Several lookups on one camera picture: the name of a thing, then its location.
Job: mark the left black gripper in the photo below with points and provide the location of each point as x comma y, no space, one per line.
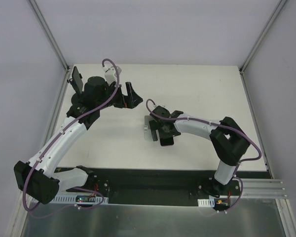
124,98

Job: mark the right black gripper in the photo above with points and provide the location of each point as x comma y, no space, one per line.
159,128

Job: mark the silver folding phone stand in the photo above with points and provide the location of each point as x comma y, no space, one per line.
147,129

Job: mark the black smartphone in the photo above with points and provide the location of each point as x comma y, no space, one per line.
76,81

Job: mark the black round-base phone stand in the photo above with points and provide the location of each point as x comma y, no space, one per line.
75,98

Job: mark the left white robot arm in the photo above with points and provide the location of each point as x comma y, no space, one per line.
36,177

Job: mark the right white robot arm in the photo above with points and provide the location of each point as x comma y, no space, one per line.
228,139

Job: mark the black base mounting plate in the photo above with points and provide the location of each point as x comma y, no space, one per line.
151,187

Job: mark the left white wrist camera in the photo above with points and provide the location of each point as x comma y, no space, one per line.
111,74

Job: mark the left aluminium frame post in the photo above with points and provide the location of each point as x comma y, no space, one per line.
48,33

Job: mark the aluminium frame post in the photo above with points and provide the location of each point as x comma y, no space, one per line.
263,34
48,33

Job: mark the right white cable duct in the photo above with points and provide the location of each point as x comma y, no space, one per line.
206,203

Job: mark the white cable duct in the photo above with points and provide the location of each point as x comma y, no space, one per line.
79,199
206,203

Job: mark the left white cable duct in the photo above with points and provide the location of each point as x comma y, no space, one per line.
79,199

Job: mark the right aluminium frame post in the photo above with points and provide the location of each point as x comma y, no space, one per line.
263,34

